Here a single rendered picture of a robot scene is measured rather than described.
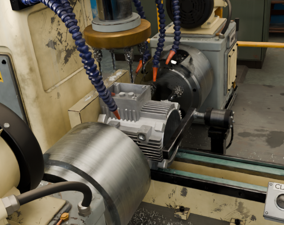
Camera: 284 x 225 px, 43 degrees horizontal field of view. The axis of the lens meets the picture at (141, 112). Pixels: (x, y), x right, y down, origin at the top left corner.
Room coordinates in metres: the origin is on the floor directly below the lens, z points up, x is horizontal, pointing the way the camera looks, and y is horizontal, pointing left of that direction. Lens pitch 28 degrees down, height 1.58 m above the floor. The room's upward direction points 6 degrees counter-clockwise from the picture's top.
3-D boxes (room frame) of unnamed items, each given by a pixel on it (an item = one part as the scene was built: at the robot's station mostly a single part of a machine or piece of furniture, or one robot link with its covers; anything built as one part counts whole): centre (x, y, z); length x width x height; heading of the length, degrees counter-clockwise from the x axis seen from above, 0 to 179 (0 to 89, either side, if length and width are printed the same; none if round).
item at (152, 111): (0.95, 0.01, 1.02); 0.20 x 0.19 x 0.19; 63
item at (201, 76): (1.25, -0.14, 1.04); 0.41 x 0.25 x 0.25; 153
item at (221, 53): (1.48, -0.26, 0.99); 0.35 x 0.31 x 0.37; 153
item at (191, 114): (0.92, -0.11, 1.01); 0.26 x 0.04 x 0.03; 153
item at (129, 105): (0.97, 0.04, 1.11); 0.12 x 0.11 x 0.07; 63
